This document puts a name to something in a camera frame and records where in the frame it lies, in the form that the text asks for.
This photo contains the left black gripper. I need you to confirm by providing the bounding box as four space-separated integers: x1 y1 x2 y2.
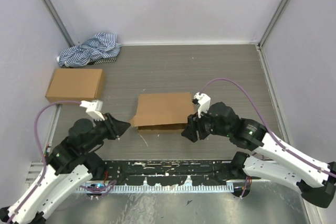
82 112 132 154

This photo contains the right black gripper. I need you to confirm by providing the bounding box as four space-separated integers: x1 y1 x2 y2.
182 105 231 142

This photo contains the brown cardboard box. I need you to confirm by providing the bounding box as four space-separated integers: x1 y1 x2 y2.
45 68 105 102

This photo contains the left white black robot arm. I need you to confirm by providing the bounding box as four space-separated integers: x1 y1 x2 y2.
1 113 131 223

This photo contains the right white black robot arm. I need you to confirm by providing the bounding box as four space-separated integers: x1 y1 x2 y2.
181 99 335 208

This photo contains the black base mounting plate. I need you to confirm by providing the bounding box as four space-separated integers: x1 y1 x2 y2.
94 159 246 186

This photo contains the blue white striped cloth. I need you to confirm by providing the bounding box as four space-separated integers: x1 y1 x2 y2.
56 33 122 68

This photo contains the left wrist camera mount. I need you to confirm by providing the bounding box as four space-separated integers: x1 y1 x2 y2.
80 100 105 121

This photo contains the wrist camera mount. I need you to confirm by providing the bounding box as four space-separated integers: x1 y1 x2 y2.
80 100 105 121
192 92 211 118

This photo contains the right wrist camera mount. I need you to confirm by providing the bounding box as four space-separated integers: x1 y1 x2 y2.
192 92 211 118

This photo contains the aluminium front rail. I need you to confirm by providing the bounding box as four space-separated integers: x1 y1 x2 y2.
25 159 312 183

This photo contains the slotted grey cable duct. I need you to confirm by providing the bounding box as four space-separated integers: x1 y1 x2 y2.
73 183 234 194

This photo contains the left aluminium frame post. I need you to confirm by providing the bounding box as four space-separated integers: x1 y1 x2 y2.
41 0 75 47

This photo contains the aluminium frame post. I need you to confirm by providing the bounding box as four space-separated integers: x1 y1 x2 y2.
257 0 290 49
41 0 75 47

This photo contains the right aluminium frame post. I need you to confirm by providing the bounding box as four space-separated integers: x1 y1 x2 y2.
257 0 290 49

